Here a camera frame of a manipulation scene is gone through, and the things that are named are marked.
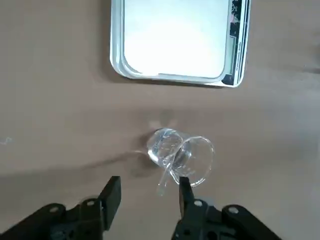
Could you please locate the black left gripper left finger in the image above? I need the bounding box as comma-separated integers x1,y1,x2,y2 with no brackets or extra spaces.
0,175,122,240

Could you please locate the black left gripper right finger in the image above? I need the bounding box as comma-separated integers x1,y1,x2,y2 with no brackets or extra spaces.
172,176,283,240

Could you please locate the clear glass stirring rod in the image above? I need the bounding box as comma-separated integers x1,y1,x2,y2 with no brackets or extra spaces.
156,147,185,198

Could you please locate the small clear glass beaker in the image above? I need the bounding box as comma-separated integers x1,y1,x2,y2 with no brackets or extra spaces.
146,127,216,189

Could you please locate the silver digital balance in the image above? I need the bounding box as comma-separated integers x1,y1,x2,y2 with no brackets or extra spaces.
109,0,251,89

